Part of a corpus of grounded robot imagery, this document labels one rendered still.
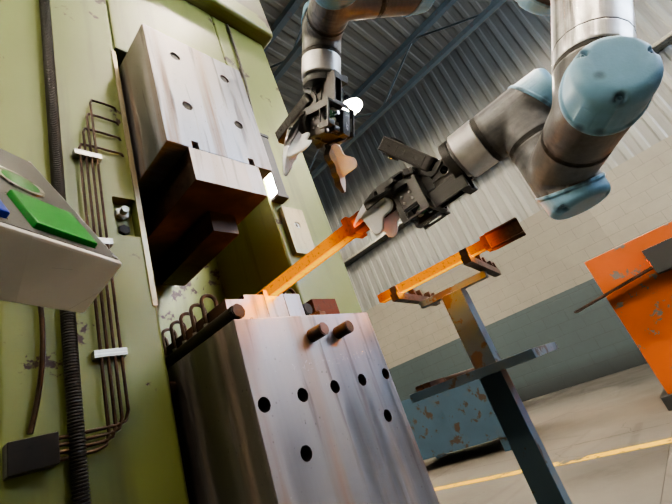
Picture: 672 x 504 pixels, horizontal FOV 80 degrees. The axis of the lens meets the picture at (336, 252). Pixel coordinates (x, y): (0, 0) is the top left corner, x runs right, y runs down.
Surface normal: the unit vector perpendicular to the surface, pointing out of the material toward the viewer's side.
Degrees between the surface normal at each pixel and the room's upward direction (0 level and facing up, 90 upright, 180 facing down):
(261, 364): 90
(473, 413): 90
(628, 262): 90
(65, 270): 150
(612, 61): 90
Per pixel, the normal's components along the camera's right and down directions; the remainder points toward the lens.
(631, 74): -0.22, -0.33
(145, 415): 0.68, -0.49
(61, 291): 0.73, 0.55
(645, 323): -0.66, -0.08
